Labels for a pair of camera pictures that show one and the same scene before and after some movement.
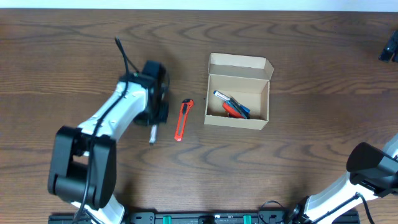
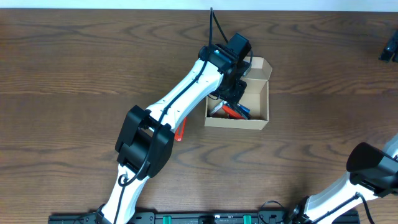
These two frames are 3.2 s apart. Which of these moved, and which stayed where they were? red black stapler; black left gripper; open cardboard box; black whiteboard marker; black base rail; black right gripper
Moved: black left gripper; black whiteboard marker
Stayed: black right gripper; open cardboard box; black base rail; red black stapler
